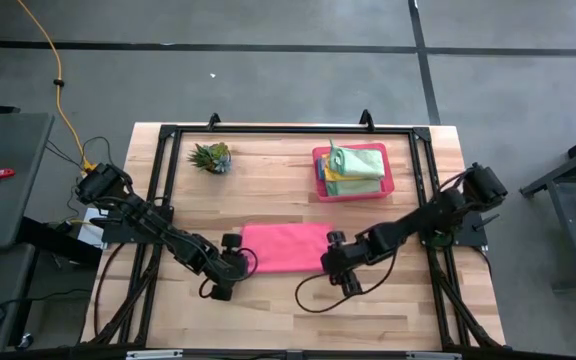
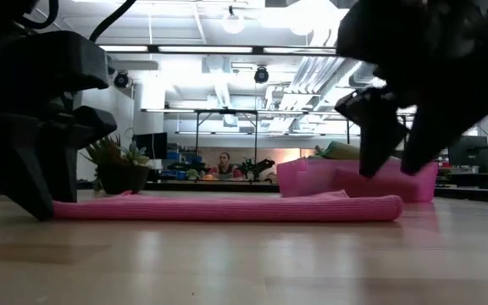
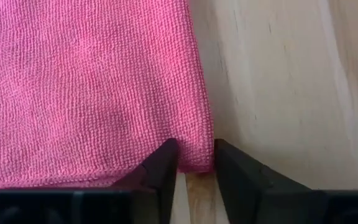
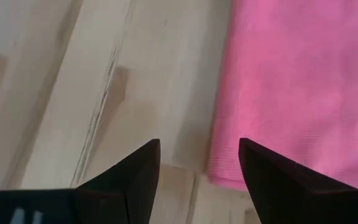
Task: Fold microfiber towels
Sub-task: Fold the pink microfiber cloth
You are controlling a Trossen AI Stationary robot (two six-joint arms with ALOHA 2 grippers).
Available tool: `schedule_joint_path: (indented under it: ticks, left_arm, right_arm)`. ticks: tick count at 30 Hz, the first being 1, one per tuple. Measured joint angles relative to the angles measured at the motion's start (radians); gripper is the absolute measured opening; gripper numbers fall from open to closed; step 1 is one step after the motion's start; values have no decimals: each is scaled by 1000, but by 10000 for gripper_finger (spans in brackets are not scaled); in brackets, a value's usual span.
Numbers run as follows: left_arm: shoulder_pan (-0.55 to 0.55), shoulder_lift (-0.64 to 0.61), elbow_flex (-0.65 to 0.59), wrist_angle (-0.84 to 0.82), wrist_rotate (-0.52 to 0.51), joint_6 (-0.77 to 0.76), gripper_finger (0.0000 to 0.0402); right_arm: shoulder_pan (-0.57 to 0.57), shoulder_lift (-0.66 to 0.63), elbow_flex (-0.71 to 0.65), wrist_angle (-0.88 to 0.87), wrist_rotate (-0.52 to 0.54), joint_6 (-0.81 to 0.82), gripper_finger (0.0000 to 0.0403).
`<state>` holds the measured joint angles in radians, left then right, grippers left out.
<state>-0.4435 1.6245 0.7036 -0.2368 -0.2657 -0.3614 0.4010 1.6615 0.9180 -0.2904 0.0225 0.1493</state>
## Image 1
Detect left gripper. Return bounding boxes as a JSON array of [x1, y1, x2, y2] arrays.
[[201, 232, 252, 303]]

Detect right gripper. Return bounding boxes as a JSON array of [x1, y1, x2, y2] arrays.
[[319, 229, 370, 298]]

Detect pink microfiber towel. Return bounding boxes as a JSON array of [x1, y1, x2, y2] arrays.
[[240, 222, 335, 275]]

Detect green microfiber towel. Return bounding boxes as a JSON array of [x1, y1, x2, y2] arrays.
[[327, 138, 386, 181], [324, 178, 384, 198]]

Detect pink plastic bin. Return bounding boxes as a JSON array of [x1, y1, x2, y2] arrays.
[[311, 141, 396, 204]]

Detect succulent plant in black pot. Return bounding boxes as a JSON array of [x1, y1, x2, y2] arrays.
[[186, 141, 232, 176]]

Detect white power adapter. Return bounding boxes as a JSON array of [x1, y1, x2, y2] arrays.
[[75, 207, 110, 250]]

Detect grey metal stand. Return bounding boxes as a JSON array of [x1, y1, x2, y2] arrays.
[[519, 124, 576, 296]]

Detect dark grey side table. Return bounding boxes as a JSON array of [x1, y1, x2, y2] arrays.
[[0, 112, 55, 252]]

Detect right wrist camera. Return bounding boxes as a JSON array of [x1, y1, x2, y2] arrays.
[[321, 248, 349, 275]]

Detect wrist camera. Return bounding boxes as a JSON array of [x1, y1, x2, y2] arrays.
[[225, 251, 250, 275], [321, 248, 349, 275]]

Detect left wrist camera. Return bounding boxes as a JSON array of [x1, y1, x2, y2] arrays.
[[225, 251, 250, 275]]

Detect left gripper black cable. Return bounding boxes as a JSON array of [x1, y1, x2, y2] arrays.
[[197, 246, 260, 300]]

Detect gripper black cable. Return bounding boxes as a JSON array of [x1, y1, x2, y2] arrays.
[[294, 247, 400, 315], [197, 246, 260, 300]]

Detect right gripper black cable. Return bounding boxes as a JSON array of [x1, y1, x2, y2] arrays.
[[294, 247, 400, 315]]

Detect silver metal bracket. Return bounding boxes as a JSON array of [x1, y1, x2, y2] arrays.
[[126, 349, 184, 360], [405, 352, 463, 360]]

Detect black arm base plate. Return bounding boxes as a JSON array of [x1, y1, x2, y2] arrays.
[[101, 204, 175, 245], [415, 207, 490, 249]]

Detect black aluminium table frame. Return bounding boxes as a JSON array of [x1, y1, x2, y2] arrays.
[[80, 108, 508, 360]]

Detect yellow extension cable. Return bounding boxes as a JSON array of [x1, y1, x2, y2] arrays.
[[16, 0, 100, 172]]

